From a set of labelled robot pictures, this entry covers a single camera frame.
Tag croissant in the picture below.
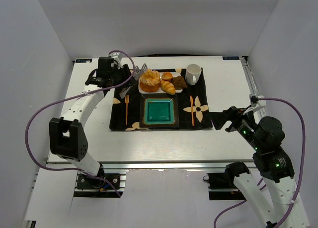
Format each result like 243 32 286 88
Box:
160 80 176 95

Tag metal serving tongs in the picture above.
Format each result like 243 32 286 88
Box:
119 63 148 99

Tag orange plastic knife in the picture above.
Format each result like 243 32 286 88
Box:
189 95 194 127

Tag orange plastic fork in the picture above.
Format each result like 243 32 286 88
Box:
125 94 130 125

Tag black floral placemat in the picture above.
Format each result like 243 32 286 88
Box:
109 75 213 131

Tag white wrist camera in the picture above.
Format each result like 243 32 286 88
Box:
243 93 266 115
108 52 123 68

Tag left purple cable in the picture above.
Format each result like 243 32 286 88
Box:
24 50 140 198

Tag large sugared ring bread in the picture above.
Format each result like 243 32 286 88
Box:
139 69 161 92

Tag brown chocolate muffin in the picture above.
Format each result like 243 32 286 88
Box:
172 76 188 90

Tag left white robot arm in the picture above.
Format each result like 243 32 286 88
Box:
49 53 131 176

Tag teal square plate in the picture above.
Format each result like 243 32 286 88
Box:
140 94 179 129

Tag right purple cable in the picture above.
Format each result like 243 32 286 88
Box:
213 96 306 228

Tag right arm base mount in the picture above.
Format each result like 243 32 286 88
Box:
203 161 260 201

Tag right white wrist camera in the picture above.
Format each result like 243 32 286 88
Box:
243 93 266 115

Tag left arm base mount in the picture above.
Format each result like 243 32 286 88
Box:
73 169 126 198

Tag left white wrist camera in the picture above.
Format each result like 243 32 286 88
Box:
108 52 123 68

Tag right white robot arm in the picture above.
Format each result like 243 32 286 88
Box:
211 107 306 228

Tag white mug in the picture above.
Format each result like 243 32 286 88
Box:
185 64 202 85

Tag purple cable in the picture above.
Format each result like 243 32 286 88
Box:
213 96 306 228
24 50 140 198

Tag small round bun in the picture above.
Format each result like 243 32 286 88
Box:
161 72 173 81

